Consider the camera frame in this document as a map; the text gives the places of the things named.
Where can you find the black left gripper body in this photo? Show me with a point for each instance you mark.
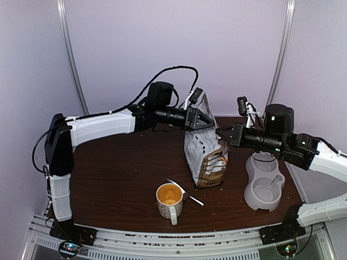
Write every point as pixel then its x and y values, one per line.
pixel 191 114

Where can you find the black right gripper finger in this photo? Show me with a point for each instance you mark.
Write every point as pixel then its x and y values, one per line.
pixel 225 130
pixel 226 139

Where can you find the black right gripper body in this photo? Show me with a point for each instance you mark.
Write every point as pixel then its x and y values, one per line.
pixel 238 135

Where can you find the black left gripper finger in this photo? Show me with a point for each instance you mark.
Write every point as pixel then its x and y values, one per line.
pixel 203 125
pixel 203 118

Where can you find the brown dog food bag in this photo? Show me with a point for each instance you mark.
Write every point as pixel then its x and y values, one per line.
pixel 205 152

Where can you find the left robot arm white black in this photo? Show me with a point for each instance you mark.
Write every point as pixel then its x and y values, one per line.
pixel 68 132

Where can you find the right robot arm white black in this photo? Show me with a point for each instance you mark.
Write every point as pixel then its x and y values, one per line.
pixel 301 150

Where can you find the white double pet bowl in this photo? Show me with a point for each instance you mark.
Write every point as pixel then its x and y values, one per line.
pixel 265 182

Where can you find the metal spoon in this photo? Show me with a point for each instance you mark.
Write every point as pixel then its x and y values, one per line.
pixel 185 194

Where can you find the white mug yellow inside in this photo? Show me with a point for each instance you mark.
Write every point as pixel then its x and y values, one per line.
pixel 170 202

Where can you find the right circuit board with leds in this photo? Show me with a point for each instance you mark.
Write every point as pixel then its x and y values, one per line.
pixel 287 249

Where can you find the circuit board with leds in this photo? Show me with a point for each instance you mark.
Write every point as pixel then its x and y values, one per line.
pixel 68 249
pixel 287 249

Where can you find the left circuit board with leds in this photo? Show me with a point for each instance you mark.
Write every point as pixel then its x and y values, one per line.
pixel 68 249

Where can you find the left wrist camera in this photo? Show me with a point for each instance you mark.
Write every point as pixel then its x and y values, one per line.
pixel 193 97

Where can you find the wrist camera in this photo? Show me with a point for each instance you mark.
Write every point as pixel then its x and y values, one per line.
pixel 193 97
pixel 247 111

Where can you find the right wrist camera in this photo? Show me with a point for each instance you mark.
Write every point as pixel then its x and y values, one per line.
pixel 247 111

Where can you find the right aluminium corner post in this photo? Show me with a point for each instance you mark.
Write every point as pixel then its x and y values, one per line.
pixel 285 40

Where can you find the aluminium corner post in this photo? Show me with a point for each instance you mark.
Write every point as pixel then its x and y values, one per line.
pixel 61 8
pixel 285 40

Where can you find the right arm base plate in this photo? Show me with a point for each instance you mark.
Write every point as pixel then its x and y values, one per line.
pixel 280 233

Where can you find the aluminium front rail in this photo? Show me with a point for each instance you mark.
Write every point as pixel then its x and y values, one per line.
pixel 237 244

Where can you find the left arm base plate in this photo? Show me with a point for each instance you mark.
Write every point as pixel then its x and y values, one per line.
pixel 68 231

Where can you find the left aluminium corner post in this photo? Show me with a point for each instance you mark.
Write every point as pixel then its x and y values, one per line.
pixel 61 8

